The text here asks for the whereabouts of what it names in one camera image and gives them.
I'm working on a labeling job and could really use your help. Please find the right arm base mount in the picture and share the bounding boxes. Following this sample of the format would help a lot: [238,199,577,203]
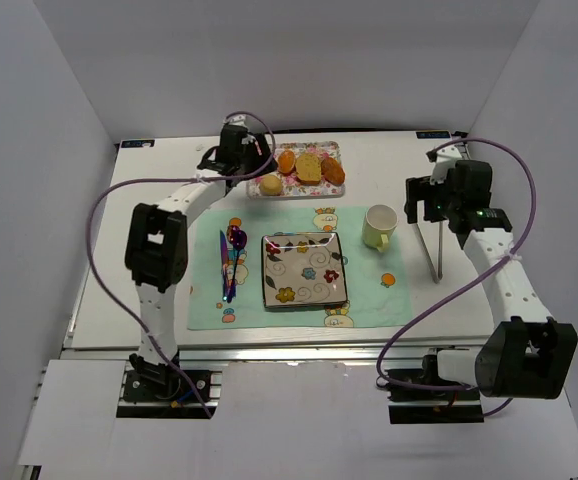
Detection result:
[376,351,484,425]

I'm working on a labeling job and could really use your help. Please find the yellow bread slice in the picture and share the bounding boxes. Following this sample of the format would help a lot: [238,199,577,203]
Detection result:
[295,152,322,185]

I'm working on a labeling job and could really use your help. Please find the round orange bun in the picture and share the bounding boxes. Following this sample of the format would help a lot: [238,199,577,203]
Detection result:
[276,150,296,175]

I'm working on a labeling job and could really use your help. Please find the square floral ceramic plate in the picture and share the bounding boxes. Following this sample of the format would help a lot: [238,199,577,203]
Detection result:
[261,231,349,310]

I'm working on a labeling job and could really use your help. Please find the floral rectangular tray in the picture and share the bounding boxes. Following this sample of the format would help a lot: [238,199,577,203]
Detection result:
[246,141,345,199]

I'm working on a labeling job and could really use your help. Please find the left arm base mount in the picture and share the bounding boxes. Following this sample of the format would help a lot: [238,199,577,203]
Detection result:
[116,353,217,420]

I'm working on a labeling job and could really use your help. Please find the pale yellow mug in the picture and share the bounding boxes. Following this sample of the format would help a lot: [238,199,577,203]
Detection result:
[361,205,398,253]

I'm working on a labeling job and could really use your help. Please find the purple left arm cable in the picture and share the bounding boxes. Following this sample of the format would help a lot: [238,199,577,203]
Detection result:
[86,110,278,419]

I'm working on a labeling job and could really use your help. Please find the metal kitchen tongs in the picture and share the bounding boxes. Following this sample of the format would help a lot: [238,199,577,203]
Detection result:
[413,204,445,284]

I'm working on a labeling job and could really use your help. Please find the iridescent table knife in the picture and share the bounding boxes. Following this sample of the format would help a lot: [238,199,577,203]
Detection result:
[220,231,229,301]

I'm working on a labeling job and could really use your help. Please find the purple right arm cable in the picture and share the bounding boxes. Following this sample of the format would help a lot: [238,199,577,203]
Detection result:
[375,138,539,419]

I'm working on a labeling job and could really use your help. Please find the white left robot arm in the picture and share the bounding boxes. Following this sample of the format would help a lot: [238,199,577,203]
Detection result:
[125,112,277,375]

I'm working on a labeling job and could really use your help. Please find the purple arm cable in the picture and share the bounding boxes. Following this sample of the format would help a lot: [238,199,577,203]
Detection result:
[375,138,539,419]
[86,110,278,419]

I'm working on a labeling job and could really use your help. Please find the light green placemat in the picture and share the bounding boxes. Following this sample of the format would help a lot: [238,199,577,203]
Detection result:
[186,206,412,331]

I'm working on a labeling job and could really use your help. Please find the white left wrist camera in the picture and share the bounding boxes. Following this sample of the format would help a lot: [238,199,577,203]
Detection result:
[223,113,248,129]

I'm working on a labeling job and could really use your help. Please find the small pale round cake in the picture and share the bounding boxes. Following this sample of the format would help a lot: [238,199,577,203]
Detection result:
[259,174,283,196]

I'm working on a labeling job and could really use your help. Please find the purple spoon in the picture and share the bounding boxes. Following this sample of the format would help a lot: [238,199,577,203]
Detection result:
[227,226,248,303]

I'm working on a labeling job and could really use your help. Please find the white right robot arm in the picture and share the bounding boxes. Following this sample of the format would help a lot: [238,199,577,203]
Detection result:
[405,160,578,399]

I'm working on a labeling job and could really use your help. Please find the brown oblong bread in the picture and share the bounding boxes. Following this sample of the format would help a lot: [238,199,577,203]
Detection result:
[321,157,346,186]

